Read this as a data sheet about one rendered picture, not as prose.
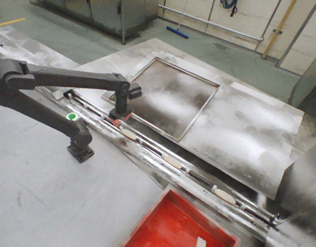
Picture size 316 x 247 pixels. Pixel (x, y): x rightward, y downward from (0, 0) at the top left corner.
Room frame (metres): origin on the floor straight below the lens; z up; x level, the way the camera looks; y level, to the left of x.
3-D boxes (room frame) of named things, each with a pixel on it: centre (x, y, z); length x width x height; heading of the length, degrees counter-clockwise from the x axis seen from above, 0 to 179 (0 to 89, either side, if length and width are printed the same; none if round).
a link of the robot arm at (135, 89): (0.70, 0.15, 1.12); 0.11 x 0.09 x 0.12; 131
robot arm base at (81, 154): (0.52, 0.36, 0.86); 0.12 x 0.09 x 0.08; 54
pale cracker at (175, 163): (0.52, -0.11, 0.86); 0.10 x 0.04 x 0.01; 62
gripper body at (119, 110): (0.67, 0.18, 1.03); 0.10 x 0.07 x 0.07; 152
